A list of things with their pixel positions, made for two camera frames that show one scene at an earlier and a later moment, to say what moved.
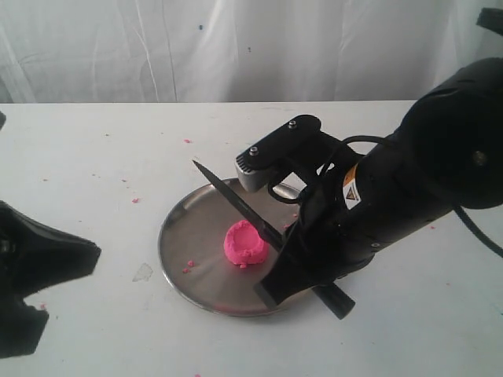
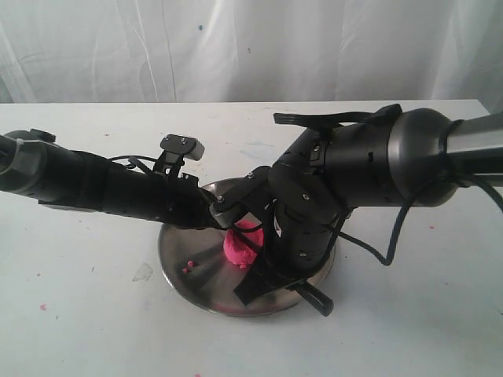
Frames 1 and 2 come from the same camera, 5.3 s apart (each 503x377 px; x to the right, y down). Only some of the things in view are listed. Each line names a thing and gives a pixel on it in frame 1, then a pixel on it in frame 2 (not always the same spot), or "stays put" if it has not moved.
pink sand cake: (243, 243) stays put
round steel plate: (192, 239) stays put
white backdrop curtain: (98, 51) stays put
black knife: (338, 303) -> (268, 284)
